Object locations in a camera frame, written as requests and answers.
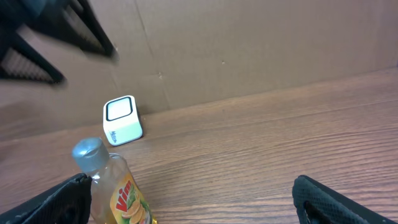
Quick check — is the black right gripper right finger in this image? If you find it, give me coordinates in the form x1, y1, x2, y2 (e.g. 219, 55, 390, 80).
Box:
292, 175, 397, 224

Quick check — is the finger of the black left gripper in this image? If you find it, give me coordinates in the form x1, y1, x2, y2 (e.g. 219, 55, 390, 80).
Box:
30, 0, 118, 59
1, 30, 66, 85

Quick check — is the white barcode scanner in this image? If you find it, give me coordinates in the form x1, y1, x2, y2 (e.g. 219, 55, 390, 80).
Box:
103, 95, 144, 146

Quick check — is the yellow Vim liquid bottle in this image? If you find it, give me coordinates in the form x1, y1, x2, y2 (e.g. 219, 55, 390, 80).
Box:
72, 138, 158, 224

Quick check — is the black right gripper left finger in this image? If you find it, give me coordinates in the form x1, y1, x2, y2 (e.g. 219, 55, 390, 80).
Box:
1, 173, 92, 224

